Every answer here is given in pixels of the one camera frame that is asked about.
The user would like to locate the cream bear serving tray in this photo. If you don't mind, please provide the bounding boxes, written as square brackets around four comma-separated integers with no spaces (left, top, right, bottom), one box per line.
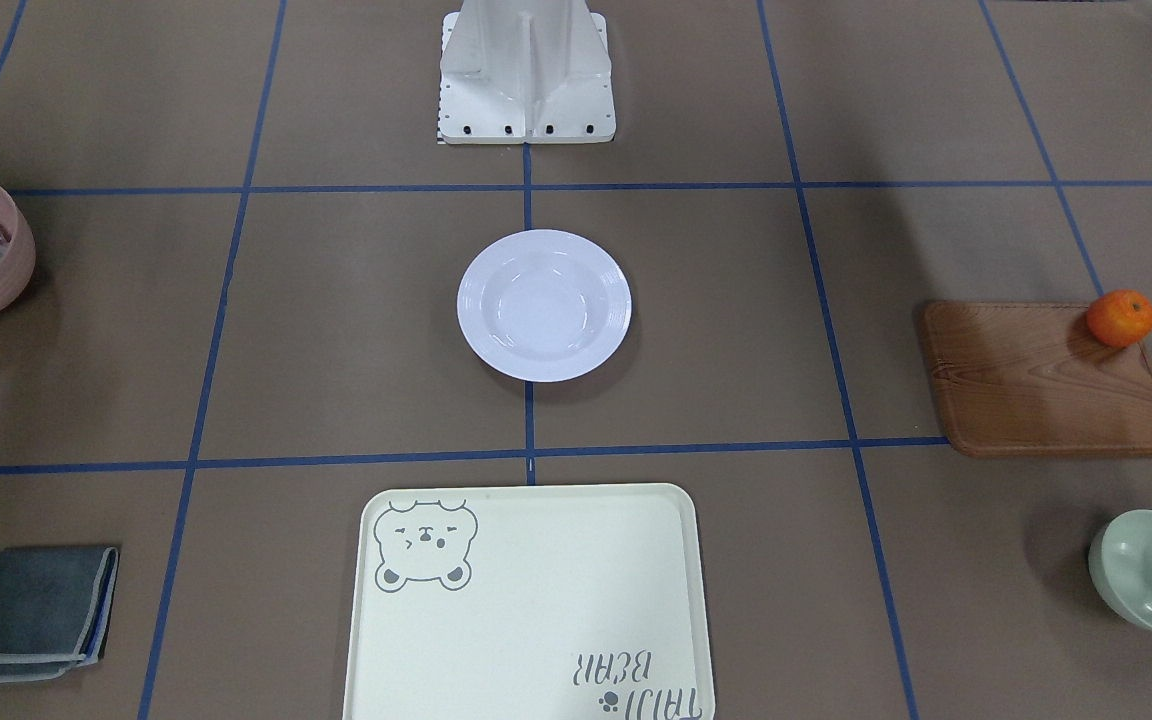
[342,483,717,719]

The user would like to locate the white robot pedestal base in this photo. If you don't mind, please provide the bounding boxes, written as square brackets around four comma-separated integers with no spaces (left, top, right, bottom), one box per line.
[435,1,617,145]

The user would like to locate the orange fruit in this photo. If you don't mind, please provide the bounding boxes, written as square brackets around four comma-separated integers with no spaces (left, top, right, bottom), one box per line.
[1085,290,1152,348]

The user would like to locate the folded grey cloth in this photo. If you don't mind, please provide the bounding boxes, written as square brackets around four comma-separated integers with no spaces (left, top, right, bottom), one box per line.
[0,544,120,685]

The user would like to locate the wooden cutting board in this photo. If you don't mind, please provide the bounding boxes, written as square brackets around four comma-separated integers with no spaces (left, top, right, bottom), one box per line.
[916,300,1152,457]

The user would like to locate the white round plate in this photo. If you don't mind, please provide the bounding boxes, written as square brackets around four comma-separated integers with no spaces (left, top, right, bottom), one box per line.
[456,229,634,382]

